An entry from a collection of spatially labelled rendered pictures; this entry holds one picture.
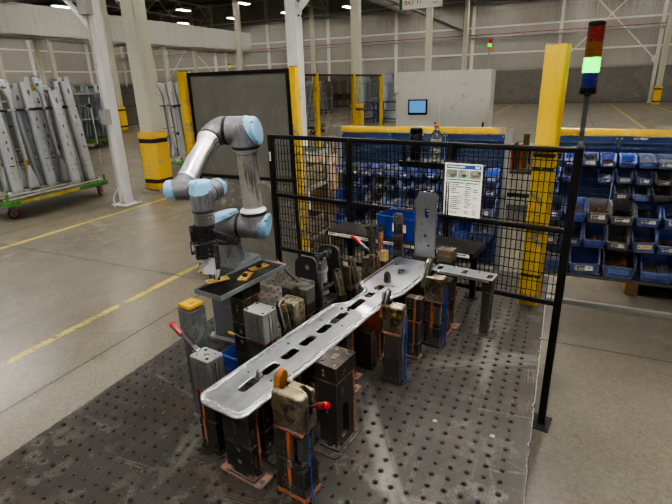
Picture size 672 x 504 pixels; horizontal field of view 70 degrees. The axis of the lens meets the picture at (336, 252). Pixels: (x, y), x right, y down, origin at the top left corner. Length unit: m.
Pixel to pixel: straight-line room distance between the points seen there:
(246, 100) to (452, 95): 4.88
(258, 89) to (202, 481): 3.37
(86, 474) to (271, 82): 3.30
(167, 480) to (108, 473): 0.21
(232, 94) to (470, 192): 2.60
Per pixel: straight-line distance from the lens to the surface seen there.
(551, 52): 2.54
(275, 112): 4.30
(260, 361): 1.64
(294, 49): 6.48
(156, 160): 9.57
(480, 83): 8.57
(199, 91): 4.79
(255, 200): 2.11
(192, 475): 1.75
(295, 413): 1.38
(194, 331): 1.73
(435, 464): 1.72
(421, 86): 8.77
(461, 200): 2.67
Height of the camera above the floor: 1.86
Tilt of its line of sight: 20 degrees down
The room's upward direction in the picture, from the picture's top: 2 degrees counter-clockwise
